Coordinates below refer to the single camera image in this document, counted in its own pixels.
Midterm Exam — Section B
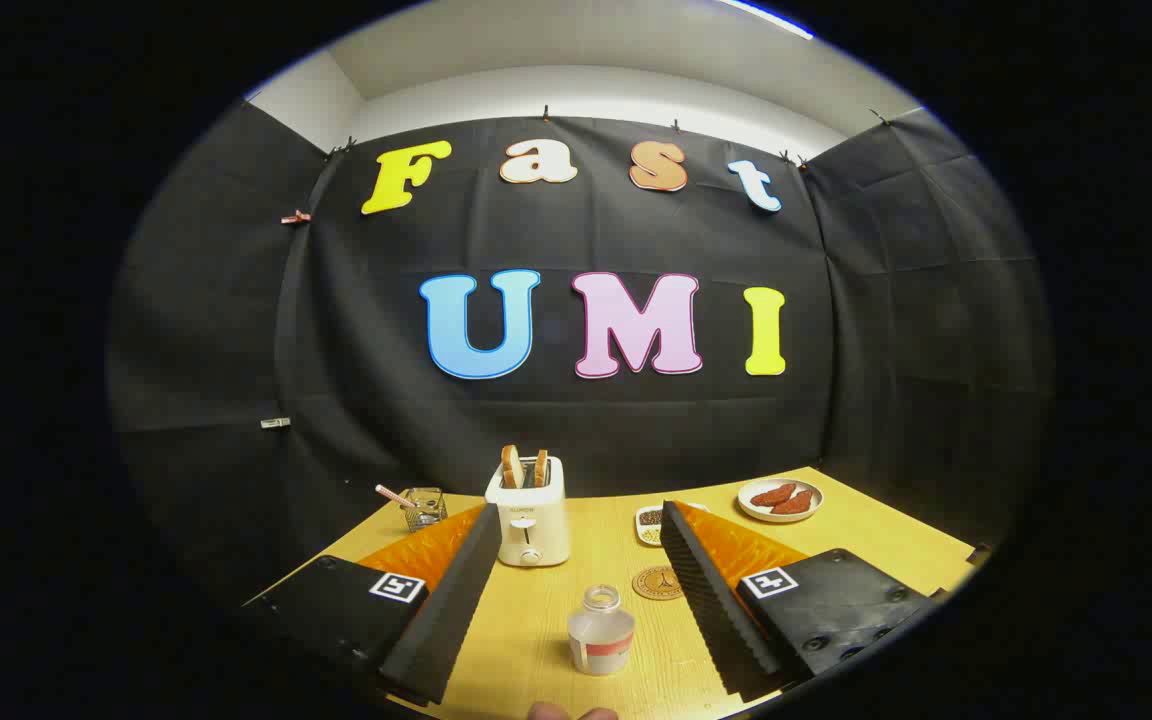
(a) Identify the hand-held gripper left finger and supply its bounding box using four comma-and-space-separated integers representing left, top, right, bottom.
241, 503, 504, 707

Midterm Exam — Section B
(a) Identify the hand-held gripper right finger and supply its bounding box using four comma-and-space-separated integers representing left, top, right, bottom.
658, 500, 947, 701

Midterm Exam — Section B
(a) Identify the round cork coaster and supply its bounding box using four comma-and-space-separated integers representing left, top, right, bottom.
632, 565, 687, 602

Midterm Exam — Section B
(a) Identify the clear juice bottle red label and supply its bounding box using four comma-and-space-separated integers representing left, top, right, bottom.
567, 585, 636, 677

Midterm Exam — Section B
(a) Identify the small faceted glass jar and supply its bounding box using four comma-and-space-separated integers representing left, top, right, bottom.
404, 487, 448, 532

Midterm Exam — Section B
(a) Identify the white round plate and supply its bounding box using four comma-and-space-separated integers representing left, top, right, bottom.
737, 478, 825, 524

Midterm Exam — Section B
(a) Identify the white divided seed dish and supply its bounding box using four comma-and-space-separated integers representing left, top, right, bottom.
635, 503, 709, 548

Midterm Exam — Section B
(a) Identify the white toaster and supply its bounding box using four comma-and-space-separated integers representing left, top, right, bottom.
485, 456, 571, 568

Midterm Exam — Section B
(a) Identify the wooden table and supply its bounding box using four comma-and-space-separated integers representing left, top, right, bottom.
246, 466, 982, 720

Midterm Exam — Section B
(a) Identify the black backdrop cloth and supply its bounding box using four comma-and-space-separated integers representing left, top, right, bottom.
106, 100, 1052, 611

